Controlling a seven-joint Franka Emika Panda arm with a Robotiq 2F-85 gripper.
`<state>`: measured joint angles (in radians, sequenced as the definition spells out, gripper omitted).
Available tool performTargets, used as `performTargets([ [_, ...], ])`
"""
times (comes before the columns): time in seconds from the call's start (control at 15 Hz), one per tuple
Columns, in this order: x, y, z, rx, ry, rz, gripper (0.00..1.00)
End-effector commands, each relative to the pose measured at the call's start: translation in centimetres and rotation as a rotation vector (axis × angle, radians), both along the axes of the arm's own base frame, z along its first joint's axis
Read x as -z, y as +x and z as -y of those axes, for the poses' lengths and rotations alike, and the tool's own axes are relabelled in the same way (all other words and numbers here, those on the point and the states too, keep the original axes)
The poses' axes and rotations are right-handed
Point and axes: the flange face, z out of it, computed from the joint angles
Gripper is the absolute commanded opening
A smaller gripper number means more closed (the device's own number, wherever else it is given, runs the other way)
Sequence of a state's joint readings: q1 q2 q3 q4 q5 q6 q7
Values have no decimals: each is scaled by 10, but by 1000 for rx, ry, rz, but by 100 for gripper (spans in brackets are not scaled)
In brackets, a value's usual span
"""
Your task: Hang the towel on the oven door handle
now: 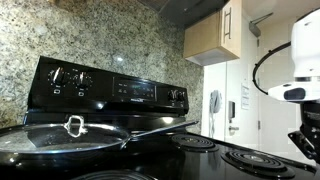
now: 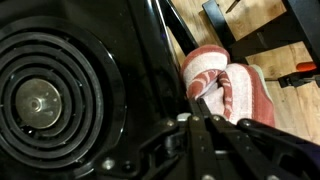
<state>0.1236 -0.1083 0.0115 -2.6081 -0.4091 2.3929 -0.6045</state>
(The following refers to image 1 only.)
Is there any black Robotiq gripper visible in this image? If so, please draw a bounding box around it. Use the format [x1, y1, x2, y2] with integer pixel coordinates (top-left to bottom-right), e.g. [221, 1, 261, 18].
[287, 101, 320, 164]

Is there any black door lock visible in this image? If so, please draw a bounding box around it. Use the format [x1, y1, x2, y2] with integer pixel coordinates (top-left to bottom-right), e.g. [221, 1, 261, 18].
[228, 100, 236, 119]

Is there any white room door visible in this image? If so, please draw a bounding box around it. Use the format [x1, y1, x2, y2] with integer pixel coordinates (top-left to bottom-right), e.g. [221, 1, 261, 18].
[225, 14, 261, 144]

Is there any metal door closer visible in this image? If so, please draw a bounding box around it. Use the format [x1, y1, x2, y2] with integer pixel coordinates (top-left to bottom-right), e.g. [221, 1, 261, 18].
[248, 12, 274, 38]

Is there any black coil burner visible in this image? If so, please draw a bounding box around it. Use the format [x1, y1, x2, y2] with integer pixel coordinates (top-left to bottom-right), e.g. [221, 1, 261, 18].
[71, 169, 158, 180]
[220, 148, 296, 179]
[170, 133, 220, 153]

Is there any white paper notice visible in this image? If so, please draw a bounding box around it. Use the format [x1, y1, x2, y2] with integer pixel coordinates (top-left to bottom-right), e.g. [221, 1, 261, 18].
[240, 83, 250, 111]

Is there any black stove control knob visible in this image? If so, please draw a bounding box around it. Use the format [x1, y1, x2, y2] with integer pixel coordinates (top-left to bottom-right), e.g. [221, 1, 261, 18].
[47, 66, 69, 87]
[166, 89, 177, 102]
[72, 70, 93, 89]
[175, 90, 186, 102]

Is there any black range hood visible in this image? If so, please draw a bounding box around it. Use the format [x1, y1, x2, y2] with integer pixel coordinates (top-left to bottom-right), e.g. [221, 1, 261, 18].
[138, 0, 231, 29]

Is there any black electric stove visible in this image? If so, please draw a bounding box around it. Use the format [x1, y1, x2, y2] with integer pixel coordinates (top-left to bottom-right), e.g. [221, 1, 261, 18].
[0, 54, 318, 180]

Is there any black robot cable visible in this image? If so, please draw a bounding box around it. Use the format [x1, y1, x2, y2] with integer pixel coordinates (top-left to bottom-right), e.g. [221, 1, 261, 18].
[252, 41, 293, 96]

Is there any grey wall phone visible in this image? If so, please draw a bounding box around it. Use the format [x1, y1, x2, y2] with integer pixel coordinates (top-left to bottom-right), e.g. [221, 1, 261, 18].
[208, 89, 223, 138]

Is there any steel cabinet door handle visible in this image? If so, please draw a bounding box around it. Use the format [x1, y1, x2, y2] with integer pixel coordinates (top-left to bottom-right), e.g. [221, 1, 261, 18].
[222, 6, 233, 41]

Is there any light wood wall cabinet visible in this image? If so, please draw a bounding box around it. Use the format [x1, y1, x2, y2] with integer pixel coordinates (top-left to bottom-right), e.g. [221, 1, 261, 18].
[182, 0, 243, 67]

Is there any black frying pan steel handle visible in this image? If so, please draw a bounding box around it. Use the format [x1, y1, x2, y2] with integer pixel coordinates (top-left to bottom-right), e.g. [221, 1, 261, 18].
[0, 119, 200, 168]

